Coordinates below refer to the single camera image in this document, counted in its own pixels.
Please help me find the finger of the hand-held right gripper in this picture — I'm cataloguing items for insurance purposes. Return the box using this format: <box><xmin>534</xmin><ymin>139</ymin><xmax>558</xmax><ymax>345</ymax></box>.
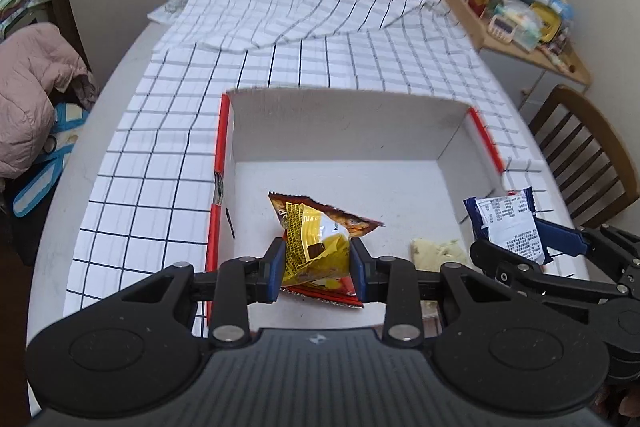
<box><xmin>536</xmin><ymin>218</ymin><xmax>640</xmax><ymax>280</ymax></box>
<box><xmin>469</xmin><ymin>239</ymin><xmax>633</xmax><ymax>309</ymax></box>

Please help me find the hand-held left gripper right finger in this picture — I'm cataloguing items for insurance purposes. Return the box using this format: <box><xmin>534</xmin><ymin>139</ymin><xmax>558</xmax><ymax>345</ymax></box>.
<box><xmin>349</xmin><ymin>237</ymin><xmax>506</xmax><ymax>344</ymax></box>

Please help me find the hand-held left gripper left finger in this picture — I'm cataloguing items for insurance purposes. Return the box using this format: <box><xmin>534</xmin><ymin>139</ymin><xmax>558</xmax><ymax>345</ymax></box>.
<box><xmin>117</xmin><ymin>237</ymin><xmax>287</xmax><ymax>344</ymax></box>

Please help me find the blue snack packet white label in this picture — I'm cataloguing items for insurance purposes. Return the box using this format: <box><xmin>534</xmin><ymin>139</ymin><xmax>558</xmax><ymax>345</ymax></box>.
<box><xmin>463</xmin><ymin>188</ymin><xmax>556</xmax><ymax>266</ymax></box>

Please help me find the yellow snack packet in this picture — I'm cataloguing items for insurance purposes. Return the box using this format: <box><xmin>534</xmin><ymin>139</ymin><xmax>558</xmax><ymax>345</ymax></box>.
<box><xmin>281</xmin><ymin>203</ymin><xmax>352</xmax><ymax>291</ymax></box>

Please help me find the red cardboard box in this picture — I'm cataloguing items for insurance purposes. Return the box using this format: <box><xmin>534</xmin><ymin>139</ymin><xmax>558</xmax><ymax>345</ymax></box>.
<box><xmin>205</xmin><ymin>88</ymin><xmax>506</xmax><ymax>339</ymax></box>

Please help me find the red-brown snack packet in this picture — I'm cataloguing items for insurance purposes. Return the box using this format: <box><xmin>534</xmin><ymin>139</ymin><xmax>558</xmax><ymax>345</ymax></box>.
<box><xmin>268</xmin><ymin>191</ymin><xmax>385</xmax><ymax>309</ymax></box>

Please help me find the pale cream snack packet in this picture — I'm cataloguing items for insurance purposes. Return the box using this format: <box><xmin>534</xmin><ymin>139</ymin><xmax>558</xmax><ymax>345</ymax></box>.
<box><xmin>410</xmin><ymin>237</ymin><xmax>474</xmax><ymax>333</ymax></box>

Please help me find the wooden chair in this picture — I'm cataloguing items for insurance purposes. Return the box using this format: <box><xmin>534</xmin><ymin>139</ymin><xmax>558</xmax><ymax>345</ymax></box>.
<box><xmin>527</xmin><ymin>84</ymin><xmax>640</xmax><ymax>230</ymax></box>

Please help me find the white cabinet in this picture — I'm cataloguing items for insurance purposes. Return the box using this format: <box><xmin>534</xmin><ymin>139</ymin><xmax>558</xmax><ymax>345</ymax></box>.
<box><xmin>479</xmin><ymin>47</ymin><xmax>591</xmax><ymax>110</ymax></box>

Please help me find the white checked tablecloth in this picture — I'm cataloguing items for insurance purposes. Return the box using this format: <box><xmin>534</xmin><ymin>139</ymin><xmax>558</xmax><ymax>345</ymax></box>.
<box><xmin>65</xmin><ymin>0</ymin><xmax>556</xmax><ymax>339</ymax></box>

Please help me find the yellow tin box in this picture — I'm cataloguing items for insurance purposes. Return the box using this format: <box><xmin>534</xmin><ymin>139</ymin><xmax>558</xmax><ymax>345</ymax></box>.
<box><xmin>529</xmin><ymin>2</ymin><xmax>562</xmax><ymax>44</ymax></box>

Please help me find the white plastic bag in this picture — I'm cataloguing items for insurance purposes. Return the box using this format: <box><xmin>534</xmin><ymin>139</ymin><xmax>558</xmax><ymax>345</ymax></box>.
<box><xmin>495</xmin><ymin>0</ymin><xmax>544</xmax><ymax>52</ymax></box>

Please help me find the white kitchen timer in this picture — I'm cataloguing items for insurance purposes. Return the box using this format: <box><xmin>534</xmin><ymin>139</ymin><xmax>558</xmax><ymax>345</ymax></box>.
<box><xmin>487</xmin><ymin>14</ymin><xmax>517</xmax><ymax>44</ymax></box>

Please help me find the light blue box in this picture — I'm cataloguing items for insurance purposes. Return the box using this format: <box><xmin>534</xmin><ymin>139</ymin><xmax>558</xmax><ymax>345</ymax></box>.
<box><xmin>550</xmin><ymin>0</ymin><xmax>576</xmax><ymax>26</ymax></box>

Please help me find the wooden tray shelf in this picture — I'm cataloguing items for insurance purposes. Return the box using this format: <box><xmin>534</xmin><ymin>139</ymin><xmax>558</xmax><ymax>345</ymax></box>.
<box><xmin>432</xmin><ymin>0</ymin><xmax>592</xmax><ymax>86</ymax></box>

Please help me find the blue and white cushion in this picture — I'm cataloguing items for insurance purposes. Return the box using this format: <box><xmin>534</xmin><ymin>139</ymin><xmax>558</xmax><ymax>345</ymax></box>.
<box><xmin>12</xmin><ymin>102</ymin><xmax>89</xmax><ymax>219</ymax></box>

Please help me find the white printed paper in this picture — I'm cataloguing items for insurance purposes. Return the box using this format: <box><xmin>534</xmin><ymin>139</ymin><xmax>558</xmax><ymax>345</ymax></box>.
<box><xmin>147</xmin><ymin>0</ymin><xmax>195</xmax><ymax>26</ymax></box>

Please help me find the pink padded jacket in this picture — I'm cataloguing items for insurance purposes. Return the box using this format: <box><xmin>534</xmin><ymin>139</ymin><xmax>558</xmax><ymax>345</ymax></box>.
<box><xmin>0</xmin><ymin>23</ymin><xmax>99</xmax><ymax>180</ymax></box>

